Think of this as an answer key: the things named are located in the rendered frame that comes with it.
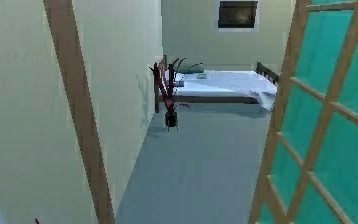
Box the teal wooden lattice door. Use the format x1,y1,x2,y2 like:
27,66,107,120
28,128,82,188
248,0,358,224

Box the dark red house plant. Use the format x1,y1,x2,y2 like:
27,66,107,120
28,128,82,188
148,57,192,132

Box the teal pillow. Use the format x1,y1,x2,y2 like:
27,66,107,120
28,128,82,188
176,62,205,75

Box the brown bed with white sheet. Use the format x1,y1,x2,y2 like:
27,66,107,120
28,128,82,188
153,55,281,114

